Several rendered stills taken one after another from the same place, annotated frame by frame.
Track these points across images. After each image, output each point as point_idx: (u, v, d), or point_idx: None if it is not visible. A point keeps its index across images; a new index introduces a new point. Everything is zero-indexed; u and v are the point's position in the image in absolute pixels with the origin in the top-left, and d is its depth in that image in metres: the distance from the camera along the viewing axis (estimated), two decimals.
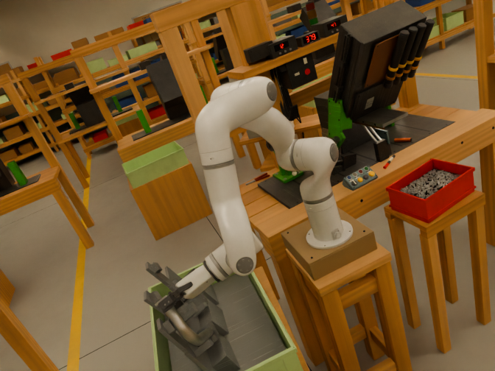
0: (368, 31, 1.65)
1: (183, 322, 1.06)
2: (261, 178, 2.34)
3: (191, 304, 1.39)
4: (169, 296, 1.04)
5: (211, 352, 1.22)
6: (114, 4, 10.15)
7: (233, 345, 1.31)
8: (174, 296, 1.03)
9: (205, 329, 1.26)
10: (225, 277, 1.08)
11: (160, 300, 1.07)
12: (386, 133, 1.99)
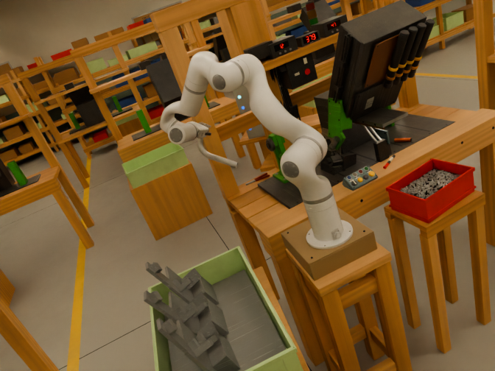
0: (368, 31, 1.65)
1: (197, 139, 1.95)
2: (261, 178, 2.34)
3: (191, 304, 1.39)
4: None
5: (211, 352, 1.22)
6: (114, 4, 10.15)
7: (233, 345, 1.31)
8: None
9: (235, 161, 1.95)
10: None
11: (199, 122, 1.94)
12: (386, 133, 1.99)
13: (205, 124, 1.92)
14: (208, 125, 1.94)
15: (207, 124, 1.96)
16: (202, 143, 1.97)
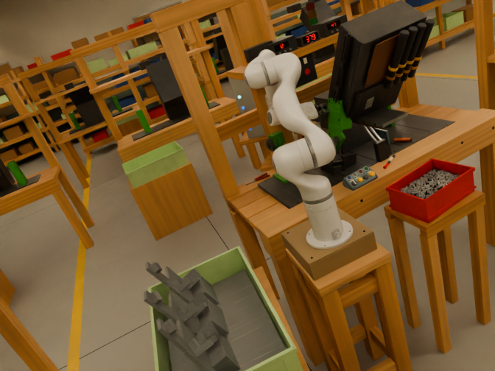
0: (368, 31, 1.65)
1: None
2: (261, 178, 2.34)
3: (191, 304, 1.39)
4: (317, 105, 2.05)
5: (211, 352, 1.22)
6: (114, 4, 10.15)
7: (233, 345, 1.31)
8: (313, 104, 2.06)
9: None
10: None
11: (323, 104, 2.04)
12: (386, 133, 1.99)
13: (323, 109, 2.02)
14: (326, 110, 2.03)
15: (328, 108, 2.03)
16: (320, 121, 2.11)
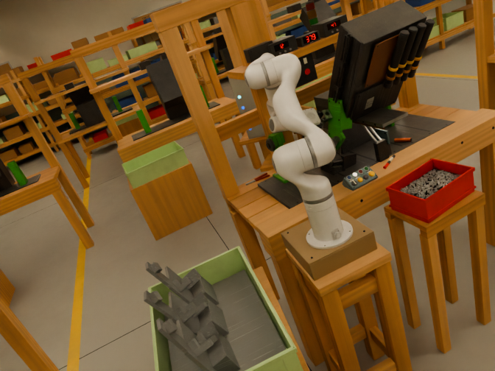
0: (368, 31, 1.65)
1: None
2: (261, 178, 2.34)
3: (191, 304, 1.39)
4: (320, 112, 2.04)
5: (211, 352, 1.22)
6: (114, 4, 10.15)
7: (233, 345, 1.31)
8: (315, 111, 2.05)
9: None
10: None
11: (325, 110, 2.04)
12: (386, 133, 1.99)
13: (325, 115, 2.01)
14: (328, 115, 2.02)
15: (331, 114, 2.03)
16: (323, 127, 2.10)
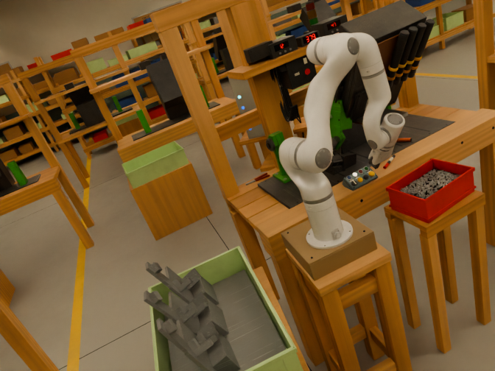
0: (368, 31, 1.65)
1: None
2: (261, 178, 2.34)
3: (191, 304, 1.39)
4: None
5: (211, 352, 1.22)
6: (114, 4, 10.15)
7: (233, 345, 1.31)
8: None
9: None
10: None
11: None
12: None
13: None
14: None
15: (331, 114, 2.03)
16: None
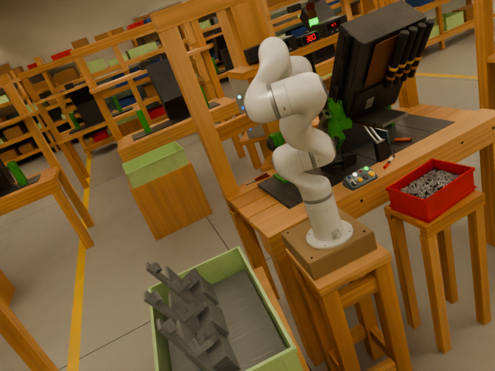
0: (368, 31, 1.65)
1: (318, 122, 2.09)
2: (261, 178, 2.34)
3: (191, 304, 1.39)
4: None
5: (211, 352, 1.22)
6: (114, 4, 10.15)
7: (233, 345, 1.31)
8: None
9: None
10: None
11: (325, 110, 2.04)
12: (386, 133, 1.99)
13: (325, 115, 2.01)
14: (328, 115, 2.02)
15: (331, 114, 2.03)
16: (323, 127, 2.10)
